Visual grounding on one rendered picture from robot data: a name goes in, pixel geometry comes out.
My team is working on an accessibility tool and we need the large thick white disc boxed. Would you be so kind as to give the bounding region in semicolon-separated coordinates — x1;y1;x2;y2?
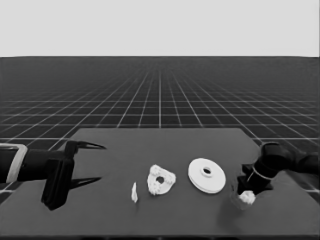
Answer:
187;157;227;195

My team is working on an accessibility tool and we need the small white T-shaped piece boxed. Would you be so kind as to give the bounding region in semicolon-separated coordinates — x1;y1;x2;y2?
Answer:
130;181;139;204

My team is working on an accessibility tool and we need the white round carrier with pins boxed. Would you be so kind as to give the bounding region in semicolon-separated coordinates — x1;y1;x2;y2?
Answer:
146;164;177;197

